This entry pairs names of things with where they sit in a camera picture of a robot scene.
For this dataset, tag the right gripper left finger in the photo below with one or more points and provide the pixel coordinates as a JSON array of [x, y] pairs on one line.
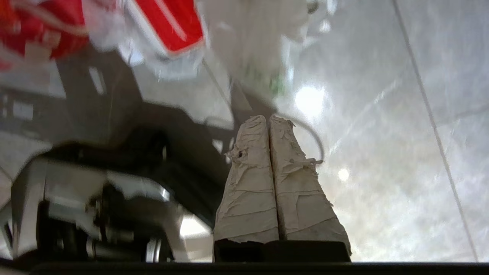
[[250, 198]]

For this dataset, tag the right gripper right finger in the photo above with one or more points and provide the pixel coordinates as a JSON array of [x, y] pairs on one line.
[[301, 206]]

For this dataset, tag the clear plastic trash bag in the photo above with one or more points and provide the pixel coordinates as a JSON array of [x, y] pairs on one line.
[[244, 42]]

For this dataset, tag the red white flat package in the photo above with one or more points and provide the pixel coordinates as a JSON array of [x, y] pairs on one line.
[[172, 23]]

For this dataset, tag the red crumpled wrapper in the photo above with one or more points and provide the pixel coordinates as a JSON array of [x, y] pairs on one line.
[[42, 26]]

